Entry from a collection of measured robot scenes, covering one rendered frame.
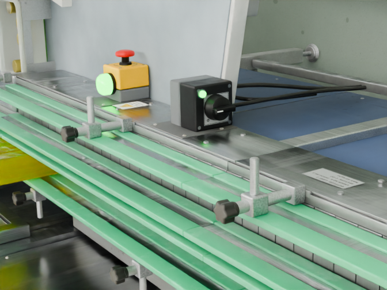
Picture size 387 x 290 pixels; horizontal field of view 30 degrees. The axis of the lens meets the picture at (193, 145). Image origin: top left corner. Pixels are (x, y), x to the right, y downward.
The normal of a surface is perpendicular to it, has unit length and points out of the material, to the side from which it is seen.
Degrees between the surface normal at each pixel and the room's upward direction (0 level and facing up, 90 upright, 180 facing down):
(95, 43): 0
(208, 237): 90
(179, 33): 0
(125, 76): 90
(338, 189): 90
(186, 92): 0
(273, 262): 90
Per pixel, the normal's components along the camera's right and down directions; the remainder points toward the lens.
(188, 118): -0.83, 0.18
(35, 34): 0.56, 0.21
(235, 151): -0.02, -0.96
